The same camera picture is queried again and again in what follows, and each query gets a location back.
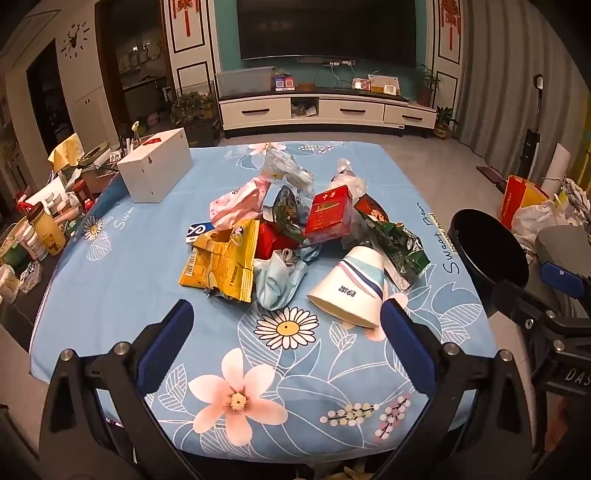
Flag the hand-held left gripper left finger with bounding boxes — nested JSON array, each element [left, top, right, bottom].
[[39, 299, 204, 480]]

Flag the bushy potted plant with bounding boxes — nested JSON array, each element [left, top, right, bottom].
[[171, 91, 218, 125]]

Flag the white box with red label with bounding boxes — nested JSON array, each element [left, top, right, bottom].
[[117, 128, 194, 204]]

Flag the blue face mask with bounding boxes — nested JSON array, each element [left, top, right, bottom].
[[254, 249, 319, 311]]

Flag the small potted plant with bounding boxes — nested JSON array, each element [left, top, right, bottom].
[[434, 106, 460, 139]]

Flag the black trash bin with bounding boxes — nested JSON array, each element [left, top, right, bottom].
[[447, 209, 530, 319]]

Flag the white striped paper cup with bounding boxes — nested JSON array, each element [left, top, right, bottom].
[[307, 246, 386, 329]]

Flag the large black television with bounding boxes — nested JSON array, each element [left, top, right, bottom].
[[236, 0, 416, 62]]

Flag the glass fish tank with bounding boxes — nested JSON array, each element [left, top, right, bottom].
[[216, 67, 275, 97]]

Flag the red packet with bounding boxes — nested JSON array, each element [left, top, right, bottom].
[[256, 222, 301, 259]]

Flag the red can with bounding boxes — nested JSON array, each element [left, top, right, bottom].
[[73, 179, 95, 213]]

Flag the yellow jar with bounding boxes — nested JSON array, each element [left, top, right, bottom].
[[28, 203, 68, 257]]

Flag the grey sofa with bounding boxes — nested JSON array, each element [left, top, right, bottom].
[[531, 224, 591, 324]]

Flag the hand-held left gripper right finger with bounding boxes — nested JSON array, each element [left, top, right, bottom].
[[369, 298, 536, 480]]

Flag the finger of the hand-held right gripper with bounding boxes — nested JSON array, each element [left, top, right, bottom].
[[492, 280, 571, 333], [541, 261, 591, 305]]

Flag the brown floor mat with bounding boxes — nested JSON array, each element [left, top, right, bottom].
[[475, 165, 506, 185]]

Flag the person's right forearm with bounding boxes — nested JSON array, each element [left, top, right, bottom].
[[545, 394, 575, 457]]

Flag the white plastic bag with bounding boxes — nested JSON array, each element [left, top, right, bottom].
[[261, 145, 315, 192]]

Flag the crumpled newspaper bundle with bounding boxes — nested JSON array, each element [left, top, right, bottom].
[[561, 178, 591, 217]]

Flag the black deer wall clock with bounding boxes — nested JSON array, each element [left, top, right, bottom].
[[62, 22, 90, 60]]

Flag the yellow cloth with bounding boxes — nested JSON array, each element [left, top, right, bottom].
[[48, 133, 84, 172]]

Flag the red cigarette box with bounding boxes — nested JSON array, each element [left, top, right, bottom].
[[305, 185, 354, 243]]

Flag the yellow snack packet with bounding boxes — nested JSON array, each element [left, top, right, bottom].
[[179, 219, 260, 303]]

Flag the grey curtain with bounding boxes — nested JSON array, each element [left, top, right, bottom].
[[455, 0, 591, 160]]

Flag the green snack packet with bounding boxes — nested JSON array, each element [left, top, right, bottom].
[[353, 194, 431, 291]]

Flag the pink plastic bag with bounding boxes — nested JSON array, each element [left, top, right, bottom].
[[210, 178, 273, 232]]

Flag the tall potted plant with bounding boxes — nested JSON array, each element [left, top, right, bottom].
[[416, 64, 444, 107]]

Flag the white and yellow gift box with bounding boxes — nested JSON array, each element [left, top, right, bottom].
[[368, 73, 400, 95]]

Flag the blue and white packet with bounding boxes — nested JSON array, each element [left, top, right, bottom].
[[186, 223, 214, 244]]

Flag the dark snack packet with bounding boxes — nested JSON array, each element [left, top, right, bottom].
[[263, 185, 311, 241]]

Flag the white paper roll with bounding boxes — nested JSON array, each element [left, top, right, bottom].
[[540, 142, 573, 195]]

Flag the red and yellow shopping bag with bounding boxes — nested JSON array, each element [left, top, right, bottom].
[[498, 174, 550, 232]]

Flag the green box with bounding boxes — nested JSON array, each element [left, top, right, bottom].
[[78, 147, 112, 168]]

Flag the red knot wall decoration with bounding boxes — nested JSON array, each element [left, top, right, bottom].
[[172, 0, 200, 38], [438, 0, 462, 49]]

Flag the white television cabinet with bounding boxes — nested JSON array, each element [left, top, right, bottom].
[[217, 90, 437, 139]]

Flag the white plastic sack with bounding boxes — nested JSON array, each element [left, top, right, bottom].
[[512, 194, 573, 252]]

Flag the upright vacuum cleaner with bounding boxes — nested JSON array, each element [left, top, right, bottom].
[[516, 74, 546, 181]]

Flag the blue floral tablecloth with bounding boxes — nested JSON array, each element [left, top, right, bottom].
[[30, 141, 497, 464]]

